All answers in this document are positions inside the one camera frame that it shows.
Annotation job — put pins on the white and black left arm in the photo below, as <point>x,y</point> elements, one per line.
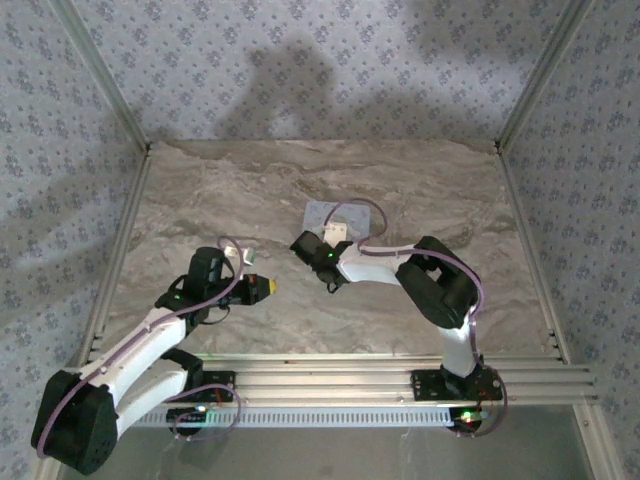
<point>145,345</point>

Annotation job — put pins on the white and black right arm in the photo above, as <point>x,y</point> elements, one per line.
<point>370,267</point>

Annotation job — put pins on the light blue cartoon tin box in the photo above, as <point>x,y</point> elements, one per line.
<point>315,215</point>

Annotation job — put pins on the controller board with green light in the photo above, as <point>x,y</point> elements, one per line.
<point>467,417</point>
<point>190,416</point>

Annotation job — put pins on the cream right wrist camera box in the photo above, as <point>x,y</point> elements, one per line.
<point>336,233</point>

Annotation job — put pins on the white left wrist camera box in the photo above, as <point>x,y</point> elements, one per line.
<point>250,257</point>

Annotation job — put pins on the aluminium side frame rail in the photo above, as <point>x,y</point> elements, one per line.
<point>117,260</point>
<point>530,250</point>

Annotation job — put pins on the wide aluminium base rail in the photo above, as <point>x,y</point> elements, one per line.
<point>325,380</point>

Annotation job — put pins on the aluminium frame corner post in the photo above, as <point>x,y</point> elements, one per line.
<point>100,75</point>
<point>545,70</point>

